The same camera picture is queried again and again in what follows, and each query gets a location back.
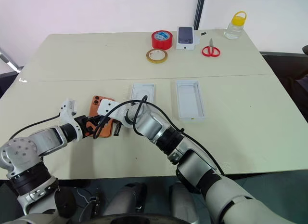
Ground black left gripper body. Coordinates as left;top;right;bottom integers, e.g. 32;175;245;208
74;115;90;138

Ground orange phone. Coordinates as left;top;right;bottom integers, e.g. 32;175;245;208
89;95;116;138

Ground white box tray with insert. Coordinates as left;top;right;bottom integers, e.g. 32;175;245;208
130;83;157;106

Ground white empty box lid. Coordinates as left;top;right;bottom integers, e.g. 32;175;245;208
175;79;207;124

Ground white printed phone box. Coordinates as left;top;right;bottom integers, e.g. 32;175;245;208
176;26;196;51

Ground clear jar with yellow lid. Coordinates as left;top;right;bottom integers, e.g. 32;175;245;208
223;11;248;40

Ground silver robot left thigh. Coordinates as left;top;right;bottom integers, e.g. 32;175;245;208
102;182;148;217

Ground silver robot thigh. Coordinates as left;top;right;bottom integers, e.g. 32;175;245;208
169;182;201;224
102;182;148;217

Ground dark rounded knob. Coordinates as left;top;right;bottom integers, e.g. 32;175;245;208
53;187;77;219

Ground tan tape roll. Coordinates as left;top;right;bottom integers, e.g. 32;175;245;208
146;48;169;65

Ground silver robot right thigh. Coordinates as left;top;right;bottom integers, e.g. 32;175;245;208
169;182;201;224

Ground red tape roll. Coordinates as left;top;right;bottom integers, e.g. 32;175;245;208
151;30;173;51

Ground red scissors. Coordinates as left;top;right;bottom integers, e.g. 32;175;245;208
201;38;221;58

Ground black vertical pole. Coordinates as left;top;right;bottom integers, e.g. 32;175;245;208
193;0;207;30

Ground dark chair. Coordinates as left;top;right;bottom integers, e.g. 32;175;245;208
260;44;308;128

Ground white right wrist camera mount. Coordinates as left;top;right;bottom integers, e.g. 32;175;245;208
97;99;121;119

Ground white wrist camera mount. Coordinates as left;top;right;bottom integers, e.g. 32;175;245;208
97;99;121;119
59;97;84;144

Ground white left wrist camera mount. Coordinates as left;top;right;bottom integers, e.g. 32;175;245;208
59;97;84;144

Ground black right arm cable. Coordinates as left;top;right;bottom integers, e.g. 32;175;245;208
92;95;226;175

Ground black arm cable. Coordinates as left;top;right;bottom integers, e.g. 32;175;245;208
92;95;226;175
9;114;61;141

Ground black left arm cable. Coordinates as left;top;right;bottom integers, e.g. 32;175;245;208
9;114;61;141

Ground grey metal frame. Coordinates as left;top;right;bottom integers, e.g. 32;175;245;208
0;47;24;73

